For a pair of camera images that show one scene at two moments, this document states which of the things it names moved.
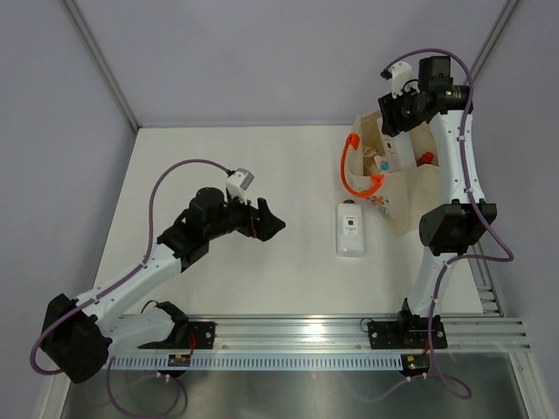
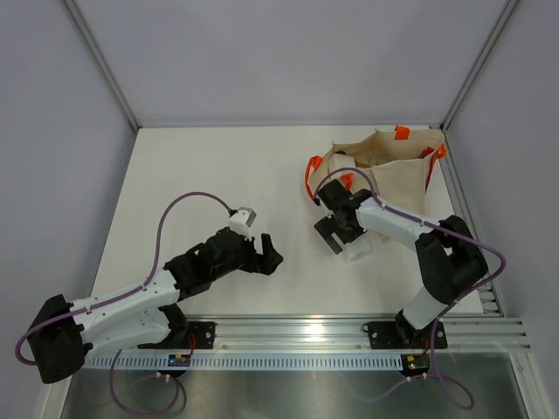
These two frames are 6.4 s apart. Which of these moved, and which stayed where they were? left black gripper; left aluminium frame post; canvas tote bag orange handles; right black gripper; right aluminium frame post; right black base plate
Moved: canvas tote bag orange handles; left black gripper; right black gripper
Stayed: right black base plate; right aluminium frame post; left aluminium frame post
